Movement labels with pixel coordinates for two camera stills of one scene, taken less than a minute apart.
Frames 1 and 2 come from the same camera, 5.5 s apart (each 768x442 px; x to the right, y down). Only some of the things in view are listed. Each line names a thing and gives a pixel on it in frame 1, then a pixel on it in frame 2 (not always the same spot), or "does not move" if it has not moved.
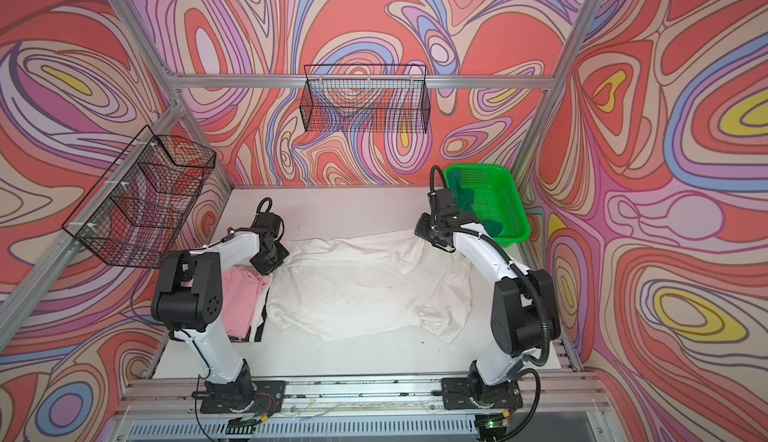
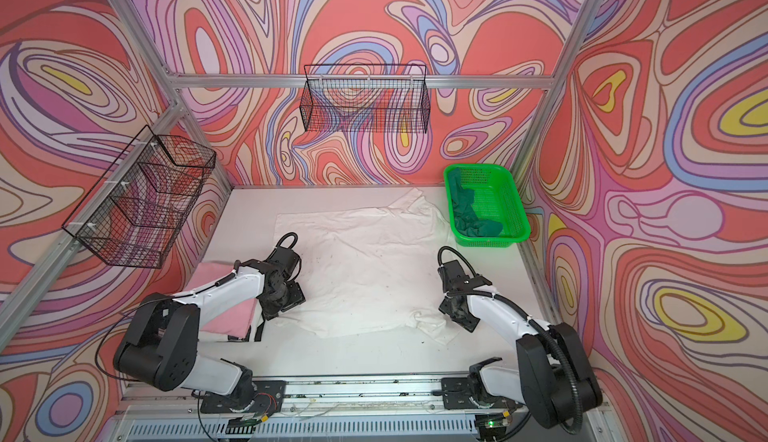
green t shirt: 464,199 does not move
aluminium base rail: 161,398 does not move
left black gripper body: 270,262 → 290,296
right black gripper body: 428,229 → 460,315
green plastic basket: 497,198 does not move
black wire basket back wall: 365,98 does not move
